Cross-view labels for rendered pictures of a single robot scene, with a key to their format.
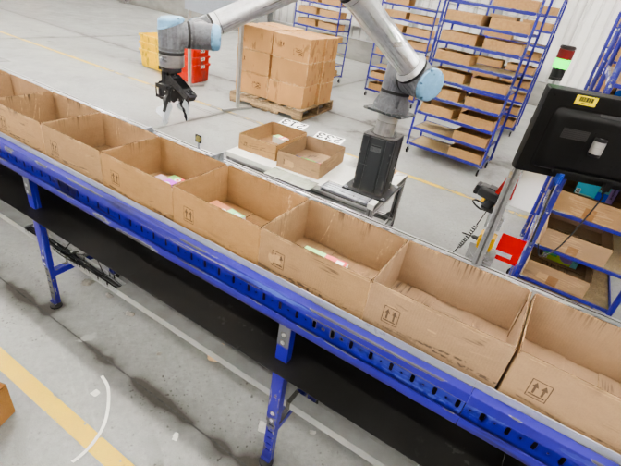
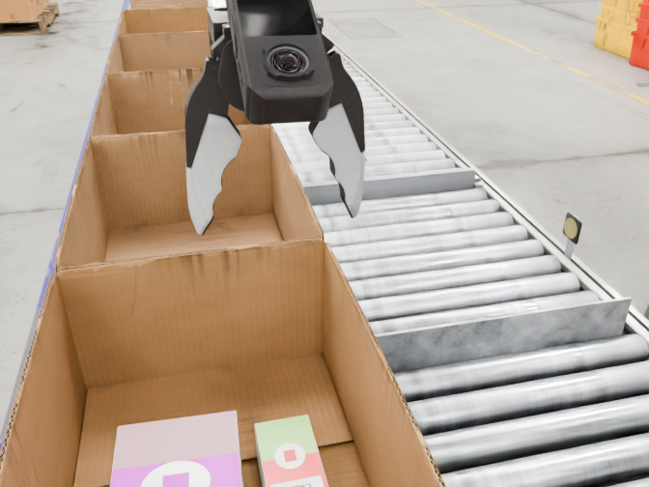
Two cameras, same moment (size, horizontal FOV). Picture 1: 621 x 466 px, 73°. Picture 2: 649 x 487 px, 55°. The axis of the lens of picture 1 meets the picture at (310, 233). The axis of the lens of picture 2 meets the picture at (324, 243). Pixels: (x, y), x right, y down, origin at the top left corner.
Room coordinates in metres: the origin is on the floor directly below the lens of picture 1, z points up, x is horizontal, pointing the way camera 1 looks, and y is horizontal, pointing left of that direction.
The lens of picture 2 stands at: (1.35, 0.26, 1.39)
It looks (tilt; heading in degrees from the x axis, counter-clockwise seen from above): 30 degrees down; 50
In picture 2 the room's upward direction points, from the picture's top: straight up
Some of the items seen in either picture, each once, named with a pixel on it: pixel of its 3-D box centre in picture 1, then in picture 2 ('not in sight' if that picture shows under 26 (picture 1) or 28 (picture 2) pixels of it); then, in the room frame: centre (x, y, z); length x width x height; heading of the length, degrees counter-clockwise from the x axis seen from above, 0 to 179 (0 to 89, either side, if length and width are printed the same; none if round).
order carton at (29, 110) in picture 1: (49, 123); (183, 138); (1.89, 1.31, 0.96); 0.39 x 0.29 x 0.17; 63
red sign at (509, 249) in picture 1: (502, 247); not in sight; (1.63, -0.84, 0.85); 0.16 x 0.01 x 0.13; 63
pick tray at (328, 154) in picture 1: (311, 155); not in sight; (2.47, 0.07, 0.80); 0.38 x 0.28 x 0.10; 159
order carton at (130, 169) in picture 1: (165, 177); (216, 447); (1.53, 0.61, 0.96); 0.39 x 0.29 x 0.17; 63
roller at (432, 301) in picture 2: not in sight; (455, 300); (2.15, 0.82, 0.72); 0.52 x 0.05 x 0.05; 153
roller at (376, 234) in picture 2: not in sight; (407, 234); (2.27, 1.05, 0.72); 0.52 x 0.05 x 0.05; 153
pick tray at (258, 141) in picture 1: (273, 140); not in sight; (2.64, 0.34, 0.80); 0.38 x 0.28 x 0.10; 156
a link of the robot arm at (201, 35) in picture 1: (203, 36); not in sight; (1.66, 0.51, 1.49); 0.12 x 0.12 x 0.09; 28
